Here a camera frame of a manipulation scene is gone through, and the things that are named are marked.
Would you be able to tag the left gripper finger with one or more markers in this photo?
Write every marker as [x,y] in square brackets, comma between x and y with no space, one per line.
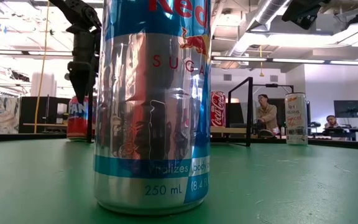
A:
[79,81]

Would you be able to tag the red Fanta soda can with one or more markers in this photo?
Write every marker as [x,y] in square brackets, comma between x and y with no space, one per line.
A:
[73,124]

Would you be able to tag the blue silver Red Bull can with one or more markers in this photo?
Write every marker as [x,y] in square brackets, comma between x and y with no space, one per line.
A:
[151,124]

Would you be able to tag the white Celsius can silver lid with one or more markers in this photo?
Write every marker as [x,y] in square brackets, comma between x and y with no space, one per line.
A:
[296,121]

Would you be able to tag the red Coca-Cola can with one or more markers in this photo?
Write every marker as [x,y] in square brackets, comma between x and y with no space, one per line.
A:
[218,109]

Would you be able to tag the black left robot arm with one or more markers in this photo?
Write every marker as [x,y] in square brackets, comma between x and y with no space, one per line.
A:
[79,14]

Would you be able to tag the ceiling light bar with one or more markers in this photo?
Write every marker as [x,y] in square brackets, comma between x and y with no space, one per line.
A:
[11,52]
[297,60]

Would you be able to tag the floral patterned curtain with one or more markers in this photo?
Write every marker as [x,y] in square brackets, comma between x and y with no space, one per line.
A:
[3,115]

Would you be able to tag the black computer monitor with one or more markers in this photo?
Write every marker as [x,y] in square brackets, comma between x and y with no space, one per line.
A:
[350,109]

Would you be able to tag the person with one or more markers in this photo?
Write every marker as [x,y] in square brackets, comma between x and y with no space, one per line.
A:
[332,121]
[267,116]

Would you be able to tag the black office desk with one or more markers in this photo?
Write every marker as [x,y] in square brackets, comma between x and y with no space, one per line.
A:
[346,132]

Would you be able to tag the green table mat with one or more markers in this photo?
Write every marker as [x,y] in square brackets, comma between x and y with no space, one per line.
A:
[291,186]

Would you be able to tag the silver ventilation duct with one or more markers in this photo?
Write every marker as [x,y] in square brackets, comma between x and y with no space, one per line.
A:
[266,12]

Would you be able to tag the black metal background frame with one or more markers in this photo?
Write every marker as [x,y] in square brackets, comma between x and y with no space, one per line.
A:
[272,85]

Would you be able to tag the wooden shelf black metal frame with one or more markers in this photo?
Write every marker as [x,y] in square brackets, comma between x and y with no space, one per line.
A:
[249,112]

